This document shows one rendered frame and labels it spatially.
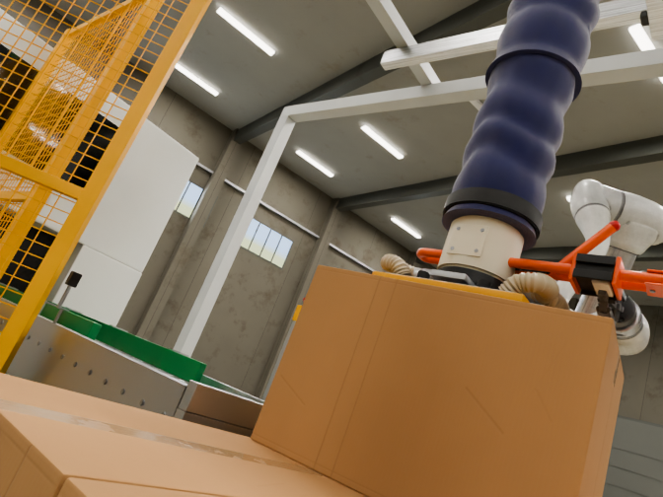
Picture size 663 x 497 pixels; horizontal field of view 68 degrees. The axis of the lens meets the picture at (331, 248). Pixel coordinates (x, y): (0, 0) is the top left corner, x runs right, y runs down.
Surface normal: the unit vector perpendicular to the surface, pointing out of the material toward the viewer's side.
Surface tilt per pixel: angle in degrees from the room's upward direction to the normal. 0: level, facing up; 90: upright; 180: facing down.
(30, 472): 90
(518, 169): 73
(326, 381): 90
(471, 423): 90
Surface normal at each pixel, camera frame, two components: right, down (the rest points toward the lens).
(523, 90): -0.15, -0.58
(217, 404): 0.75, 0.08
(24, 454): -0.57, -0.44
